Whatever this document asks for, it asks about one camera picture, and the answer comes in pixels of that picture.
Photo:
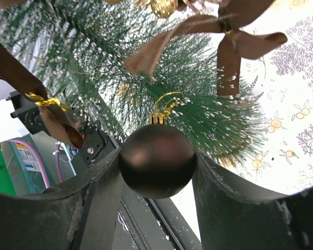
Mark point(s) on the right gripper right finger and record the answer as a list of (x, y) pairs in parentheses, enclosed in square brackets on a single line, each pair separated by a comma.
[(234, 213)]

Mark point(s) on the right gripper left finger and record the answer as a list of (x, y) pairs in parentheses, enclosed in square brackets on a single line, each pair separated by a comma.
[(79, 213)]

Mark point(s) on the dark brown bauble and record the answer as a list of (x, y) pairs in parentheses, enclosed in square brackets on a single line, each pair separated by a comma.
[(157, 160)]

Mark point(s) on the brown ribbon bow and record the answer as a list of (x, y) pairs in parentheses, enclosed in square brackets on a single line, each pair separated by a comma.
[(52, 110)]

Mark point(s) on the small green christmas tree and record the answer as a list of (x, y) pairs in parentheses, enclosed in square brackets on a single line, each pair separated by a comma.
[(77, 48)]

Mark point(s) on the brown ribbon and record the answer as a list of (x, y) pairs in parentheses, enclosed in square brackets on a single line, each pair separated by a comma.
[(236, 44)]

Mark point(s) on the gold glitter berry sprig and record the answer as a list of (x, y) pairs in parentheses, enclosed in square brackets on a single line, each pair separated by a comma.
[(161, 8)]

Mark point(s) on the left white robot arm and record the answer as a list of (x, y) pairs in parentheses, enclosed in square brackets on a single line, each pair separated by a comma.
[(19, 117)]

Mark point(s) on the floral patterned table mat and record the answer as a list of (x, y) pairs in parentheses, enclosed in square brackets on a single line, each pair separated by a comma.
[(285, 81)]

